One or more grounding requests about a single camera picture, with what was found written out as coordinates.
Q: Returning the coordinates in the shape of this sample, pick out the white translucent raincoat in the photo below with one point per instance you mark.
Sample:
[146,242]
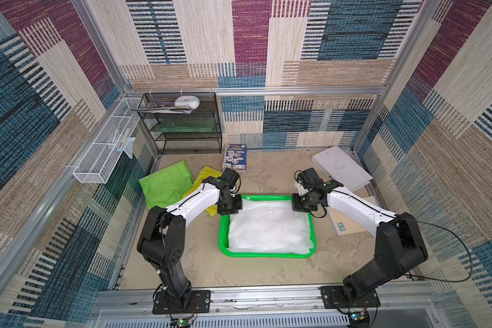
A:
[269,227]

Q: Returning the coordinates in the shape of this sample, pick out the white wire wall basket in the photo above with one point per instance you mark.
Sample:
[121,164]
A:
[108,145]

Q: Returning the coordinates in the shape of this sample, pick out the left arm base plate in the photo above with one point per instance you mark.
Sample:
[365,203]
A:
[197,302]

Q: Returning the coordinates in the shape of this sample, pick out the blue treehouse book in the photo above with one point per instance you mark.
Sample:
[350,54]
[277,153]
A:
[235,156]

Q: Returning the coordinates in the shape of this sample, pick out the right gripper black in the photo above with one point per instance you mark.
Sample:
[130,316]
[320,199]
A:
[301,201]

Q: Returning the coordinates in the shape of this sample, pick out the magazine on rack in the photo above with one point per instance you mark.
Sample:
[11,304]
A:
[163,107]

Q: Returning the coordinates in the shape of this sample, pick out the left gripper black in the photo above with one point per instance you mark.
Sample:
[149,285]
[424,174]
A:
[237,208]

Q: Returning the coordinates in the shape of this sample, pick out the white bowl on rack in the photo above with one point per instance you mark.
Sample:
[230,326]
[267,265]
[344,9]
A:
[187,102]

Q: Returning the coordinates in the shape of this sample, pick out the green plastic basket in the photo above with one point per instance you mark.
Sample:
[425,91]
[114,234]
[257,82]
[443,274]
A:
[223,239]

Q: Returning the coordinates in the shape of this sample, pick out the tan notebook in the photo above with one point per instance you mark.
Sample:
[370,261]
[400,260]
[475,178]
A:
[342,224]

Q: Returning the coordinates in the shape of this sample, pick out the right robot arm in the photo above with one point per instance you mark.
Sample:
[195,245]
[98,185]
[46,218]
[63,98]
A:
[399,246]

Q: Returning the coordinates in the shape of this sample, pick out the black wire shelf rack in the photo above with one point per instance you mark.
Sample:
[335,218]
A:
[189,133]

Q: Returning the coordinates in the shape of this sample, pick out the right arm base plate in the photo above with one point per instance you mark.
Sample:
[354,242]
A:
[338,296]

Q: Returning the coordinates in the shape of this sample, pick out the lime green folded raincoat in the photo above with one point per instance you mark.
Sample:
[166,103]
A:
[167,186]

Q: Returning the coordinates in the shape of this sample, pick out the white book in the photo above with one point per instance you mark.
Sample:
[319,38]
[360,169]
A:
[335,163]

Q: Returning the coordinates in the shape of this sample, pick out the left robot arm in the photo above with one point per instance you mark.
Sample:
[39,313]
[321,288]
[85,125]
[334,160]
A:
[162,239]

